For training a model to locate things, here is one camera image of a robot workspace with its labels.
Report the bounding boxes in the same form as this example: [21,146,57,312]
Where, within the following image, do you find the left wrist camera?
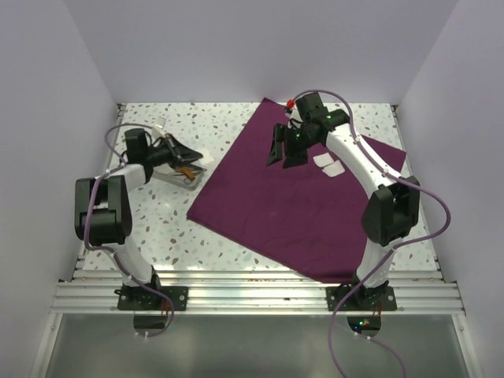
[124,117,166,164]

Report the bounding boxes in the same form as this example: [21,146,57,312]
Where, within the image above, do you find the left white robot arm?
[74,128,204,309]

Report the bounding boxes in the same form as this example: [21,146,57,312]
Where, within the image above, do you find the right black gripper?
[267,123,320,169]

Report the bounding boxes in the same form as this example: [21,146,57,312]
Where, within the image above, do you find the purple cloth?
[187,98,389,284]

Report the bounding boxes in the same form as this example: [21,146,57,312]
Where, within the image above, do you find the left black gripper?
[144,133,202,170]

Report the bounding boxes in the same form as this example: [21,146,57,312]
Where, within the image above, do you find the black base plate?
[114,285,189,311]
[325,283,398,312]

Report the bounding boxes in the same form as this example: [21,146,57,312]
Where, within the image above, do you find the metal instrument tray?
[153,165,206,191]

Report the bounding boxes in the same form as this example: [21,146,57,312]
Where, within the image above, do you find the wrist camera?
[124,117,166,164]
[284,92,328,123]

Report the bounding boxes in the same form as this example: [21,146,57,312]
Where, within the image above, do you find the white gauze pad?
[313,153,334,168]
[199,154,215,166]
[323,161,345,177]

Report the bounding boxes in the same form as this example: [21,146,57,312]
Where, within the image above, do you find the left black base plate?
[114,285,189,311]

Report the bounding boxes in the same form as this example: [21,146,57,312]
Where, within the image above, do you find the purple cable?
[83,124,176,340]
[289,89,453,378]

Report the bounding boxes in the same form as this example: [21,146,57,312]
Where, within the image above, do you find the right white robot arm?
[267,108,420,309]

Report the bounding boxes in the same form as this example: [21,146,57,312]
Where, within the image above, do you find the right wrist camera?
[284,92,328,123]

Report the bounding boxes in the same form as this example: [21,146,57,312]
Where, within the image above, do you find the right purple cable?
[289,89,453,378]

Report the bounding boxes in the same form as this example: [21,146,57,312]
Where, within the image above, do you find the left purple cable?
[83,124,176,340]

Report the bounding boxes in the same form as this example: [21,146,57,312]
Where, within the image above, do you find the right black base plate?
[325,283,398,312]

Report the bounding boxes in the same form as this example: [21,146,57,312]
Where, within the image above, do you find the steel scissors in tray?
[170,169,196,185]

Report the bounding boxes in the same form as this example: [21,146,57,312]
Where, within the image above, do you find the orange bandage strip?
[180,167,205,180]

